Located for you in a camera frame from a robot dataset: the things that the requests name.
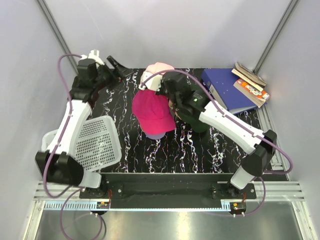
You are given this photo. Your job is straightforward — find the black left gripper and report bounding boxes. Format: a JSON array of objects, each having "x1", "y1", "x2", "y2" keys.
[{"x1": 93, "y1": 56, "x2": 133, "y2": 91}]

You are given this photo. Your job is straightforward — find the beige baseball cap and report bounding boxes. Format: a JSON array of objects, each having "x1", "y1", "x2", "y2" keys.
[{"x1": 168, "y1": 100, "x2": 175, "y2": 113}]

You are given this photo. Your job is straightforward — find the pink cap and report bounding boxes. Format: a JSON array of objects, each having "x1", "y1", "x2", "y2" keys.
[{"x1": 140, "y1": 62, "x2": 175, "y2": 83}]

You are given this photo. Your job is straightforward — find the red mesh cap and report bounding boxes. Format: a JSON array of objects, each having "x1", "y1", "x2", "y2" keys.
[{"x1": 132, "y1": 89, "x2": 176, "y2": 135}]

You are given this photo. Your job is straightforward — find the dark green cap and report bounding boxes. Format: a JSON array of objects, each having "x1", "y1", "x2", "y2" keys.
[{"x1": 173, "y1": 84, "x2": 210, "y2": 133}]

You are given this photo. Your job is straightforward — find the purple cap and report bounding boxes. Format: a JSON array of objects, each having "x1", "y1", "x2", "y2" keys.
[{"x1": 145, "y1": 132, "x2": 166, "y2": 140}]

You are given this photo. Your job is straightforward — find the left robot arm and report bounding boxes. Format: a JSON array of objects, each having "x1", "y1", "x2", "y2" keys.
[{"x1": 35, "y1": 53, "x2": 133, "y2": 198}]

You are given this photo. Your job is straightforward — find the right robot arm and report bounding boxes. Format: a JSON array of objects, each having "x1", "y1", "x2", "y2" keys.
[{"x1": 154, "y1": 70, "x2": 277, "y2": 199}]

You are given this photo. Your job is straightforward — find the stack of books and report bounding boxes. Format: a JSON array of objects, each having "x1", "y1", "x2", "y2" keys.
[{"x1": 231, "y1": 62, "x2": 270, "y2": 108}]

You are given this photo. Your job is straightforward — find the blue binder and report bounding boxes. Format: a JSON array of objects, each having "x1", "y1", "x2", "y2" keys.
[{"x1": 201, "y1": 68, "x2": 258, "y2": 115}]

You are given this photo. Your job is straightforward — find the white plastic basket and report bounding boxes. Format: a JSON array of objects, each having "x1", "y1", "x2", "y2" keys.
[{"x1": 48, "y1": 115, "x2": 122, "y2": 173}]

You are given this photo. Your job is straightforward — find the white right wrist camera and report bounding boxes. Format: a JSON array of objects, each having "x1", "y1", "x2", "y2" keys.
[{"x1": 138, "y1": 71, "x2": 163, "y2": 92}]

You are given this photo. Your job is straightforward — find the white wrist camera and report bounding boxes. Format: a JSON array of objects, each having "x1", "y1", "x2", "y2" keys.
[
  {"x1": 80, "y1": 49, "x2": 105, "y2": 65},
  {"x1": 138, "y1": 71, "x2": 163, "y2": 92}
]

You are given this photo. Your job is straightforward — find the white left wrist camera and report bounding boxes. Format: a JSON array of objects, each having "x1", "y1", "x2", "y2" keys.
[{"x1": 80, "y1": 49, "x2": 105, "y2": 65}]

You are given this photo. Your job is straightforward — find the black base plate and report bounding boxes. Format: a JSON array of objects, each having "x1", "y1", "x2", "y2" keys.
[{"x1": 79, "y1": 173, "x2": 257, "y2": 211}]

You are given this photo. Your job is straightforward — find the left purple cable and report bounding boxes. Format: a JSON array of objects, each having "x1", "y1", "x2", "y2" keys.
[{"x1": 42, "y1": 53, "x2": 83, "y2": 199}]

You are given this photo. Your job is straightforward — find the purple cable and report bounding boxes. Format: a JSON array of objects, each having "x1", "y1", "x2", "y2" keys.
[
  {"x1": 42, "y1": 53, "x2": 83, "y2": 199},
  {"x1": 138, "y1": 69, "x2": 294, "y2": 174}
]

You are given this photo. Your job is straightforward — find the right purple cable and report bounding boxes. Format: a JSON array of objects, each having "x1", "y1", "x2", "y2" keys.
[{"x1": 138, "y1": 69, "x2": 294, "y2": 174}]

